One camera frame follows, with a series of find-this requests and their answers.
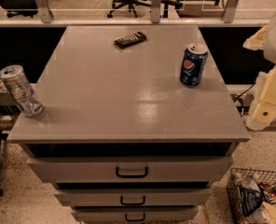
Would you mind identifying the top drawer black handle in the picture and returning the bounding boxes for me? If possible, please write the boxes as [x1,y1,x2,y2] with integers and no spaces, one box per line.
[116,167,148,178]

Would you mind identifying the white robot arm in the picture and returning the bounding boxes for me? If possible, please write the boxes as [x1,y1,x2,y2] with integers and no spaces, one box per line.
[243,13,276,131]

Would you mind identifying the bottom drawer black handle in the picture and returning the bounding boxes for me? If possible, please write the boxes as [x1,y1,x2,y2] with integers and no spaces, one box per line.
[124,214,145,222]

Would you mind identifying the silver slim drink can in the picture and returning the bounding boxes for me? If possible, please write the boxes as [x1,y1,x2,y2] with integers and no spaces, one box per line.
[0,64,43,118]

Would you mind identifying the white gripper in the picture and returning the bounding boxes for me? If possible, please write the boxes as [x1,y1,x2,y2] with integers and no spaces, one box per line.
[242,26,276,131]

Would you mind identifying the grey drawer cabinet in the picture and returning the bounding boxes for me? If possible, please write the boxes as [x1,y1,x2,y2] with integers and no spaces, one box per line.
[9,25,248,224]

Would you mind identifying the drawer black handle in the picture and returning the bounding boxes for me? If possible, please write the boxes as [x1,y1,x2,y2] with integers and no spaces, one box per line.
[116,167,148,178]
[119,196,145,206]
[124,214,145,222]

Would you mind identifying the middle drawer black handle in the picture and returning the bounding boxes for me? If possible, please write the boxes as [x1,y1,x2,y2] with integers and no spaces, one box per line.
[119,196,145,206]

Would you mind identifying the blue pepsi can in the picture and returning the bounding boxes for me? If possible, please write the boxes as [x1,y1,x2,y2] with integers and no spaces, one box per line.
[180,43,208,87]

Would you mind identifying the black cable right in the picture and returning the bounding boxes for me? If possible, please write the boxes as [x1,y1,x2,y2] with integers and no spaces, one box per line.
[232,83,255,117]

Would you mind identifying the black office chair centre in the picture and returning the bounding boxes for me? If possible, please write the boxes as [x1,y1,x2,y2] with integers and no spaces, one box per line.
[107,0,183,23]

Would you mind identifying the wire basket with snacks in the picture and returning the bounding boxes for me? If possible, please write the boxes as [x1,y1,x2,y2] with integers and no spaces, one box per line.
[227,168,276,224]

